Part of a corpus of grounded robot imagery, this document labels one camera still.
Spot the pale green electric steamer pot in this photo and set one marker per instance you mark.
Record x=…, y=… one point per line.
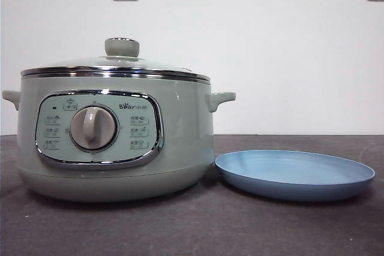
x=180, y=124

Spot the glass lid with green knob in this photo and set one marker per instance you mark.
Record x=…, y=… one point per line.
x=121, y=46

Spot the blue round plate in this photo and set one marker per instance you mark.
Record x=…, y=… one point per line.
x=288, y=169

